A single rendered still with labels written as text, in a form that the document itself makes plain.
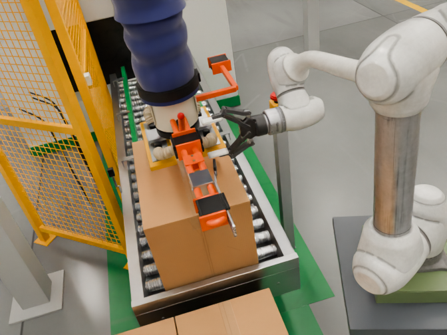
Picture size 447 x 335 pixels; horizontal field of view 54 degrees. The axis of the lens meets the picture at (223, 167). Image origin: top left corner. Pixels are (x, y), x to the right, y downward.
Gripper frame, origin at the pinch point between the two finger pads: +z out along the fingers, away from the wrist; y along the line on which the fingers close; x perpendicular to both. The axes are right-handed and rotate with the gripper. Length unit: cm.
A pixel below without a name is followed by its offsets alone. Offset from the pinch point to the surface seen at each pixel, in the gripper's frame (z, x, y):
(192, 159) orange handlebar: 7.6, -11.2, -1.3
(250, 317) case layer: 0, -25, 68
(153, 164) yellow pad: 20.0, 9.8, 11.3
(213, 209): 7.2, -36.6, -2.3
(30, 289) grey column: 107, 60, 107
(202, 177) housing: 6.7, -21.4, -1.4
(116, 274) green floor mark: 62, 67, 122
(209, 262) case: 9, -5, 54
